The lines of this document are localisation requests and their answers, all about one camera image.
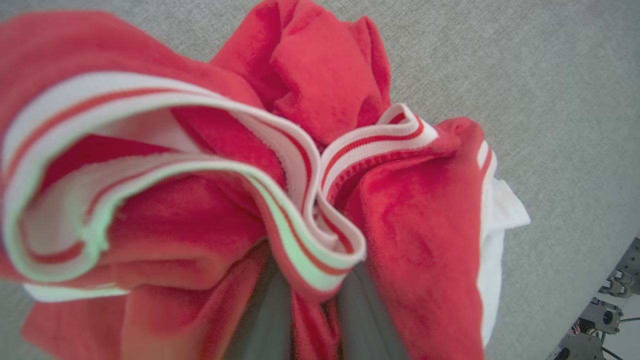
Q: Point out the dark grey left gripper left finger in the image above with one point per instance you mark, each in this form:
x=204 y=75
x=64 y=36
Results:
x=265 y=320

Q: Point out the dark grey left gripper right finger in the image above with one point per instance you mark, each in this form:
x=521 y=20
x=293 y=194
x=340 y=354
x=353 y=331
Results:
x=367 y=325

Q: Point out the red and white basketball jersey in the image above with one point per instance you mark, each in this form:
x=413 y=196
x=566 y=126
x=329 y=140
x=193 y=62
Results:
x=415 y=225

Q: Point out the grey fabric sofa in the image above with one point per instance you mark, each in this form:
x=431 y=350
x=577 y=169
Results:
x=550 y=100

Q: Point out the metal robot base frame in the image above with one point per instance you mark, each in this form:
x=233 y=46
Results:
x=607 y=316

